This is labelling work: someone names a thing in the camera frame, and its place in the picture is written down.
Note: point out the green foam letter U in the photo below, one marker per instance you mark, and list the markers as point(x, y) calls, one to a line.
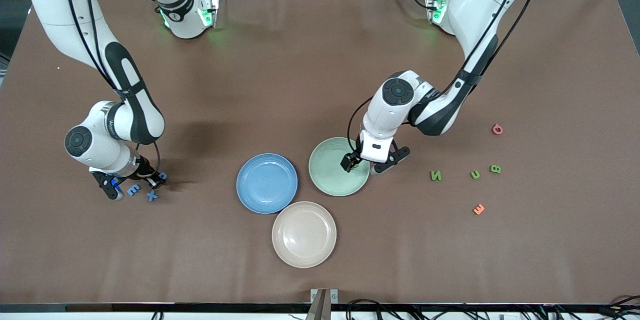
point(475, 176)

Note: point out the brown table cover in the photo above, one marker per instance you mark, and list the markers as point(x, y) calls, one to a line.
point(300, 84)

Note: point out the blue foam letter x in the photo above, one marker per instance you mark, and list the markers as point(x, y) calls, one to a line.
point(152, 196)

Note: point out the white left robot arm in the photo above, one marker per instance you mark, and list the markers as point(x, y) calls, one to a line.
point(470, 9)

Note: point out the blue foam letter m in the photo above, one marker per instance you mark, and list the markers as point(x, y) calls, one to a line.
point(133, 190)

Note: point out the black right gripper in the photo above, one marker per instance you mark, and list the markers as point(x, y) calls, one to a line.
point(145, 168)

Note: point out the beige plate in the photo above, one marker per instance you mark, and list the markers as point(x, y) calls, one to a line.
point(304, 234)

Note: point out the green foam letter N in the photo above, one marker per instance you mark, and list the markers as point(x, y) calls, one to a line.
point(436, 176)

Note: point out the grey metal bracket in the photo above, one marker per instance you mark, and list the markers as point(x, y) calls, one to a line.
point(332, 295)

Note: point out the tan pole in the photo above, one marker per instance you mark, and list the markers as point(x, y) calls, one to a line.
point(317, 307)

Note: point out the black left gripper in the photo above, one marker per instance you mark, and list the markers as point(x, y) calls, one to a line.
point(349, 160)

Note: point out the green foam letter B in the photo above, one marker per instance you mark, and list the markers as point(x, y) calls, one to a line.
point(495, 169)

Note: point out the green plate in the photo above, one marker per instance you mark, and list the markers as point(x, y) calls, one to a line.
point(327, 175)

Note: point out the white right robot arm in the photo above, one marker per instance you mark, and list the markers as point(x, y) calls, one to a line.
point(45, 9)

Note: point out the blue plate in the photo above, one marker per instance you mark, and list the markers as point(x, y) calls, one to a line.
point(267, 183)

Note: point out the orange foam letter E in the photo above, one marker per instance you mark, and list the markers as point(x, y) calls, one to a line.
point(478, 209)

